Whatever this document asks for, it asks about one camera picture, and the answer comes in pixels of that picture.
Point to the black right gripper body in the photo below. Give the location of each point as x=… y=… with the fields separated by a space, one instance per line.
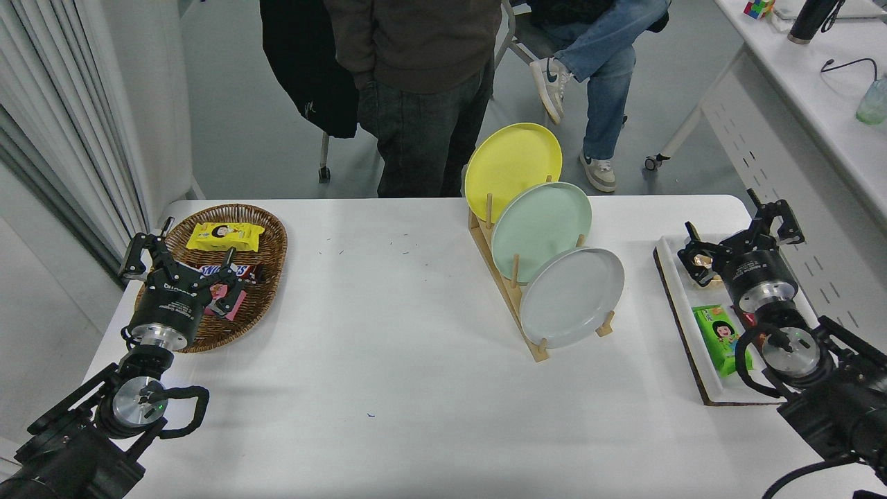
x=755 y=270

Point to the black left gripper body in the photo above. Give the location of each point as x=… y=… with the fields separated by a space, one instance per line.
x=170 y=305

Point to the grey plate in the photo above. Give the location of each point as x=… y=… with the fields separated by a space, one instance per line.
x=572 y=298

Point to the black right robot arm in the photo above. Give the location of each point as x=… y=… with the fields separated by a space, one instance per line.
x=831 y=409

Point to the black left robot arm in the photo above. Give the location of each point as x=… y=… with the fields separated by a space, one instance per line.
x=69 y=457

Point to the mint green plate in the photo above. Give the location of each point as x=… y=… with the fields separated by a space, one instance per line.
x=540 y=229

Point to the wooden plate rack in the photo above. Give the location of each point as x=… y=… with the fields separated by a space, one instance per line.
x=539 y=352

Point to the yellow plate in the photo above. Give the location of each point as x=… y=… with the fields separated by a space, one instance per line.
x=509 y=166

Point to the clear packet of nut biscuits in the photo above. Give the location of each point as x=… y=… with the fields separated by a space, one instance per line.
x=701 y=262

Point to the brown Snickers bar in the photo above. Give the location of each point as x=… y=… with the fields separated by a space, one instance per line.
x=208 y=269

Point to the pink snack packet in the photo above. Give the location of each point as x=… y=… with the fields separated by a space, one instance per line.
x=237 y=305

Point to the yellow snack packet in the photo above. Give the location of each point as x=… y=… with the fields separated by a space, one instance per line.
x=225 y=237

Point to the white tray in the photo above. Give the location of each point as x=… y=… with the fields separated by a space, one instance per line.
x=682 y=305

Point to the dark red snack bar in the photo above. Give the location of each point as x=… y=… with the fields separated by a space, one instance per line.
x=747 y=326

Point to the brown wicker basket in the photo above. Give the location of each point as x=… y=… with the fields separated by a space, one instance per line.
x=267 y=229

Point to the green snack packet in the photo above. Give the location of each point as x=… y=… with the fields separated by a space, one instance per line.
x=717 y=333

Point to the brown board under tray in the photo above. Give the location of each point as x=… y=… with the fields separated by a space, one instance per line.
x=714 y=402

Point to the pale green glass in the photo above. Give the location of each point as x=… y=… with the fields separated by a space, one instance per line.
x=873 y=104

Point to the chair leg with castor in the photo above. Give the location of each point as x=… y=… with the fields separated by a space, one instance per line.
x=323 y=156

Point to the white vertical curtain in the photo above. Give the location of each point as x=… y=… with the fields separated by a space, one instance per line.
x=55 y=104

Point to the seated person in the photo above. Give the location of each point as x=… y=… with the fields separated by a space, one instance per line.
x=603 y=90

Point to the black bottle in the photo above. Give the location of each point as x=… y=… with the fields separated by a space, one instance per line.
x=807 y=21

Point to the colourful puzzle cube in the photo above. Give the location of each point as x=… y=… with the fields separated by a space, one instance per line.
x=759 y=8

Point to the black jacket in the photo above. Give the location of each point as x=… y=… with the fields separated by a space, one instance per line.
x=305 y=69

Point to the silver laptop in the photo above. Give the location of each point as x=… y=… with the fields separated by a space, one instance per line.
x=859 y=8

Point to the standing person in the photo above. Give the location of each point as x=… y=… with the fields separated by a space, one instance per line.
x=416 y=125

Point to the grey office chair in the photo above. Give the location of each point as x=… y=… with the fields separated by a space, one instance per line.
x=533 y=38

